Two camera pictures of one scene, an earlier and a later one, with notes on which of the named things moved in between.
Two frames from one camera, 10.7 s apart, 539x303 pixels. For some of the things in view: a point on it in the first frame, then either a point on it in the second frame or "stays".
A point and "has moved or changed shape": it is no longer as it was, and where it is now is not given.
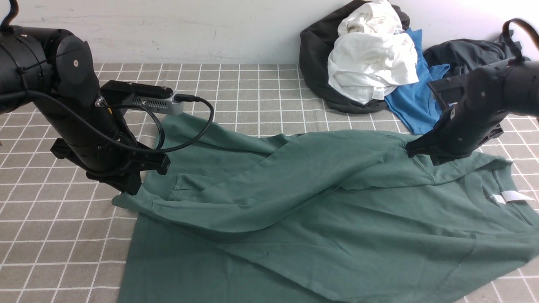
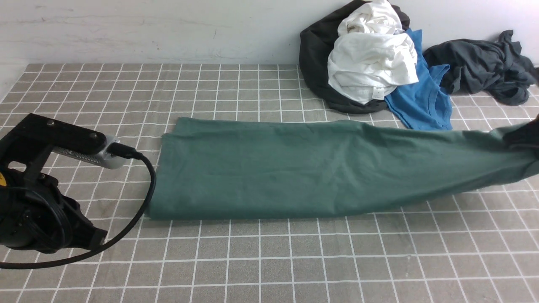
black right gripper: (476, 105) → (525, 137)
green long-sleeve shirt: (250, 214) has moved or changed shape
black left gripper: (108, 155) → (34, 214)
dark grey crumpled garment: (464, 55) stays
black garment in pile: (315, 43) stays
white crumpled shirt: (372, 54) stays
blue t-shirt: (416, 102) stays
